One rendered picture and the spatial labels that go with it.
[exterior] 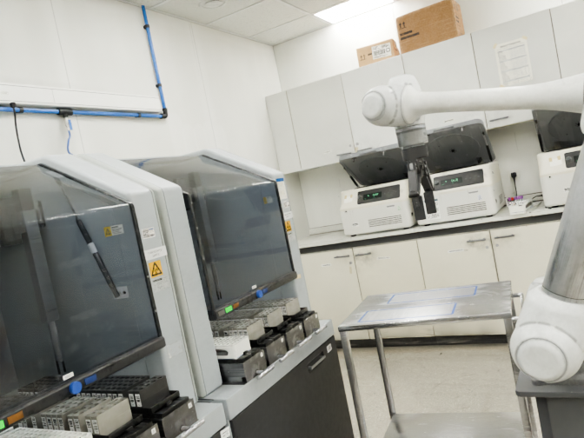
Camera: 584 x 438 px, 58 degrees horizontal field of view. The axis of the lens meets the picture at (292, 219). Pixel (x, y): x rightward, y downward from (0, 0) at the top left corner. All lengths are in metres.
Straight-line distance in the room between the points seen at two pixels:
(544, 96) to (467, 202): 2.41
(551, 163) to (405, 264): 1.20
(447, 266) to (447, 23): 1.78
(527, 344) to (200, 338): 1.01
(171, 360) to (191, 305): 0.19
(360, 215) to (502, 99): 2.70
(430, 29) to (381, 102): 2.91
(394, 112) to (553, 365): 0.71
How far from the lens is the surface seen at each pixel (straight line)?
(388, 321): 1.94
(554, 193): 3.79
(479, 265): 3.89
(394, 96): 1.43
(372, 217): 4.03
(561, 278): 1.36
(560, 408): 1.65
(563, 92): 1.49
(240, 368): 1.87
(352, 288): 4.20
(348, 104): 4.37
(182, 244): 1.78
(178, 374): 1.74
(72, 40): 3.25
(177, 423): 1.61
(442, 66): 4.18
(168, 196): 1.76
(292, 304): 2.30
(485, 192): 3.83
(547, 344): 1.34
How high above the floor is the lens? 1.34
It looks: 3 degrees down
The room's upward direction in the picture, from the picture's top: 11 degrees counter-clockwise
